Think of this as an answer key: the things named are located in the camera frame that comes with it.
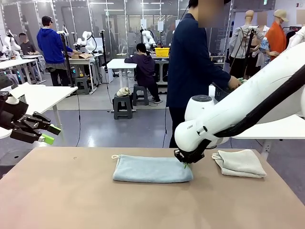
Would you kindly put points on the black round stool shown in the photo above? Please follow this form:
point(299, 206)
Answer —
point(14, 164)

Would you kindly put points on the white terry towel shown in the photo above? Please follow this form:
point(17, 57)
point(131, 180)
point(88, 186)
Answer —
point(240, 163)

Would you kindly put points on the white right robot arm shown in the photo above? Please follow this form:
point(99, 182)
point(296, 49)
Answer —
point(226, 114)

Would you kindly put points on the person in blue hoodie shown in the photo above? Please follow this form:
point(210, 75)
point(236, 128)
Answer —
point(50, 45)

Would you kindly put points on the white standing desk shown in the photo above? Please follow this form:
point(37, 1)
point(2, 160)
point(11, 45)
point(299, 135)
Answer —
point(119, 63)

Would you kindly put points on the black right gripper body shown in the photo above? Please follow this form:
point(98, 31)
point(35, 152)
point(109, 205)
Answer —
point(188, 157)

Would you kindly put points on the white panel on stand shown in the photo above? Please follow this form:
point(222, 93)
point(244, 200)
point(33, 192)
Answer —
point(160, 26)
point(143, 24)
point(177, 23)

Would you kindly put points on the yellow shopping basket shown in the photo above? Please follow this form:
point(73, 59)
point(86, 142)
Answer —
point(162, 52)

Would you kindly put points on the grey workshop desk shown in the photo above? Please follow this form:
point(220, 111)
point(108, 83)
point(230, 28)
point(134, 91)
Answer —
point(81, 61)

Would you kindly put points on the mannequin in orange jacket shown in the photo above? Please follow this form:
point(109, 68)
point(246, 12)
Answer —
point(276, 40)

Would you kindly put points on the seated person in black shirt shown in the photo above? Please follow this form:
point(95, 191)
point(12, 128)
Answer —
point(28, 47)

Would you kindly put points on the person's right forearm navy sleeve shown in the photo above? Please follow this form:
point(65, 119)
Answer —
point(218, 75)

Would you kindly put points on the light blue towel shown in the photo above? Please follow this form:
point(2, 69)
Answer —
point(152, 169)

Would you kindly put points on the black camera tripod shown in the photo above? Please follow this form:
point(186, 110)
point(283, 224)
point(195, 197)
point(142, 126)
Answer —
point(249, 45)

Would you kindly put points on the beige bundled cloth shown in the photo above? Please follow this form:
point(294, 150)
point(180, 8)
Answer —
point(122, 91)

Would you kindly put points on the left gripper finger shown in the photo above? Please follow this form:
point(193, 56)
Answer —
point(54, 130)
point(47, 139)

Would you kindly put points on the mannequin in grey shirt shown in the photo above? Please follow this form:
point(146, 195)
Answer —
point(243, 43)

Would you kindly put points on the dark grey laundry basket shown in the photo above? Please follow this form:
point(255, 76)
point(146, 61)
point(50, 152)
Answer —
point(221, 93)

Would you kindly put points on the wooden shoe rack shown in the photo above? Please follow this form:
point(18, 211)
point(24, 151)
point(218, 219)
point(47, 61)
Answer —
point(219, 59)

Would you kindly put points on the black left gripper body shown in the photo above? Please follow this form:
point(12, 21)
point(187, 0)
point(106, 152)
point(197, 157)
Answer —
point(16, 112)

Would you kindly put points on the white workshop desk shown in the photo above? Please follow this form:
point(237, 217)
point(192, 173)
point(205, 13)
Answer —
point(14, 62)

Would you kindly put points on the person in dark purple hoodie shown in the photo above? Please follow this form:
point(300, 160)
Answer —
point(144, 66)

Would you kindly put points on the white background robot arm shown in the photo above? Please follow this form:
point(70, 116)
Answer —
point(10, 45)
point(87, 41)
point(147, 38)

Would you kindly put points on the person's right hand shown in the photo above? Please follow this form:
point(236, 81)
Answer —
point(234, 83)

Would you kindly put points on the grey plastic step stool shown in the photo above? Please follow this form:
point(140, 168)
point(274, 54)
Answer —
point(122, 107)
point(82, 84)
point(140, 94)

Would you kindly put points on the black camera stand pole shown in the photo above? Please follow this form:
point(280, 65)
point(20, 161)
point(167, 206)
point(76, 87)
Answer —
point(66, 55)
point(103, 47)

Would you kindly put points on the person in navy jacket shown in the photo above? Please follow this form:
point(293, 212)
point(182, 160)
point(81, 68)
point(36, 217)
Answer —
point(186, 71)

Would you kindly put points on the open cardboard box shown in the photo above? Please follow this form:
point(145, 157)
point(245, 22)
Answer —
point(82, 56)

